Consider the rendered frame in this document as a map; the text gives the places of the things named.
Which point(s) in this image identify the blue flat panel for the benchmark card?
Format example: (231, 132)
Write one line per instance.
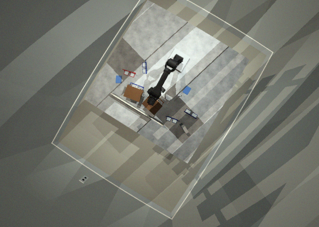
(118, 79)
(186, 90)

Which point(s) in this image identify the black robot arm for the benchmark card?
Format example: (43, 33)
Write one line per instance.
(155, 92)

